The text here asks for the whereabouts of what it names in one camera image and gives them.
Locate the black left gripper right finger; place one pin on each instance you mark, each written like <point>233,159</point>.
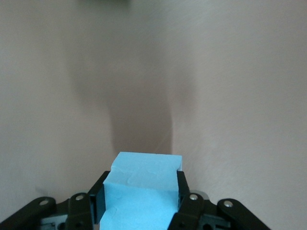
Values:
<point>196,210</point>

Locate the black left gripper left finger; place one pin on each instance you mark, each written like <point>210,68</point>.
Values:
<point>76,210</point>

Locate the light blue foam cube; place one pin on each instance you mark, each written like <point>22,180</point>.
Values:
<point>141,182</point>

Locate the brown table mat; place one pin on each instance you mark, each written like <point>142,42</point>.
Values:
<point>153,72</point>

